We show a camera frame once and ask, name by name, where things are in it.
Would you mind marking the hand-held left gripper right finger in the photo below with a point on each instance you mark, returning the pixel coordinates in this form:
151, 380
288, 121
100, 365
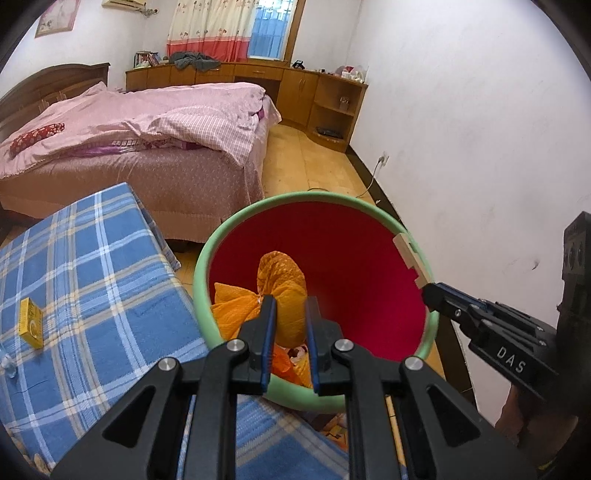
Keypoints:
311, 344

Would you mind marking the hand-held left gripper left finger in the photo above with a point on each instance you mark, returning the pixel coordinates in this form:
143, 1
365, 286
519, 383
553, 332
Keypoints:
268, 344

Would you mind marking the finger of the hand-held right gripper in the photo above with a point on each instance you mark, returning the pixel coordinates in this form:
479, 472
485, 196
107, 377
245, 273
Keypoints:
445, 307
489, 308

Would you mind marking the orange cloth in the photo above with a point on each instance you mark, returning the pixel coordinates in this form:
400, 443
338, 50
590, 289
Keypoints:
281, 295

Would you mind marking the light wooden strip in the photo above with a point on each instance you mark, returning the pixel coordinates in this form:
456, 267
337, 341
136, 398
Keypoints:
413, 261

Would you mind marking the red bucket with green rim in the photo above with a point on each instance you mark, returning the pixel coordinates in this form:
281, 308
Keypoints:
351, 286

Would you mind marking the person's right hand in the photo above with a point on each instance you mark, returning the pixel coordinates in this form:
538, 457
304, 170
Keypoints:
517, 420

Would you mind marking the red white wrapper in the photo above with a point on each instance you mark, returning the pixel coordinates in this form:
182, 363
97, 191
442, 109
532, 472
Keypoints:
298, 355

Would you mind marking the orange plastic bag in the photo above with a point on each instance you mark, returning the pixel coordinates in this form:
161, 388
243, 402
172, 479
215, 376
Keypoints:
235, 311

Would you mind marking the printed cardboard box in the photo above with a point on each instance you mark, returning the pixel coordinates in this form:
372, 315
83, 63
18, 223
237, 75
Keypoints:
337, 431

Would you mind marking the mauve bed mattress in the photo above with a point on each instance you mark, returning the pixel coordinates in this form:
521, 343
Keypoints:
175, 184

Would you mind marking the blue plaid tablecloth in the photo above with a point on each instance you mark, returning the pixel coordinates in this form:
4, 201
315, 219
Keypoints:
92, 286

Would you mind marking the black device on shelf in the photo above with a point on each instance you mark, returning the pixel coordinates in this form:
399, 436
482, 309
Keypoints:
328, 131

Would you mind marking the wooden corner shelf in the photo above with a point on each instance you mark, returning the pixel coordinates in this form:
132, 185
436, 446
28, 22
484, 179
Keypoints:
334, 115

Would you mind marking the small glass ornament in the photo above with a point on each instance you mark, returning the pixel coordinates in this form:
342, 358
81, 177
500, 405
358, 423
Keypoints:
344, 102

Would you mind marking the yellow box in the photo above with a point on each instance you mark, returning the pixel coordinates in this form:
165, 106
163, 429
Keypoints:
31, 323

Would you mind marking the clutter on corner shelf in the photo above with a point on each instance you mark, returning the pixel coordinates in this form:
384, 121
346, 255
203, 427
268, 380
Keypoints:
352, 73

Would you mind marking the clear plastic piece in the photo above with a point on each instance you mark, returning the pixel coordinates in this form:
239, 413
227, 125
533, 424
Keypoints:
7, 365

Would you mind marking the pink quilt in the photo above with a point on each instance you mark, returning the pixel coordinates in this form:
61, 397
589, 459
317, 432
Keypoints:
138, 115

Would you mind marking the wooden desk cabinet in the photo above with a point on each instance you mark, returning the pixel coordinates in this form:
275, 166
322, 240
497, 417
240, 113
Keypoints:
258, 81

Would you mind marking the small black desk item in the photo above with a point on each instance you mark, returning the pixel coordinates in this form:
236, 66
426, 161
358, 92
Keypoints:
298, 64

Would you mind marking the grey clothes pile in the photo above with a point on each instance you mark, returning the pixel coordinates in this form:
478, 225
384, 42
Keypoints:
194, 61

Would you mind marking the books on desk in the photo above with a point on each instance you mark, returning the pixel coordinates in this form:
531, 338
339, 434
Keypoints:
147, 59

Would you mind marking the red floral pillow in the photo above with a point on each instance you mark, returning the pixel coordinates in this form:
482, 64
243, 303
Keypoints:
36, 137

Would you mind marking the window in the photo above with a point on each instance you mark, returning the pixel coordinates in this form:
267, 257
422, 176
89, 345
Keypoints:
272, 27

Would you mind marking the floral curtain with red hem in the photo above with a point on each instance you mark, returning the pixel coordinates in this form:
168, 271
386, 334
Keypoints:
207, 32

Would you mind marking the wooden headboard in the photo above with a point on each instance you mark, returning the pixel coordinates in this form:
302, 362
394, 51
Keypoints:
51, 85

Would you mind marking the white wall socket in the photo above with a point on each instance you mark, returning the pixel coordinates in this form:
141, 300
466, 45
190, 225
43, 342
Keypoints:
383, 160

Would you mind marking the wall air conditioner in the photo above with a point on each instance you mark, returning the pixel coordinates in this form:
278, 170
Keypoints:
123, 3

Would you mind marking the framed wall photo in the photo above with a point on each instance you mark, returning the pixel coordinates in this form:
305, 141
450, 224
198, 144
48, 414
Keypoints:
57, 17

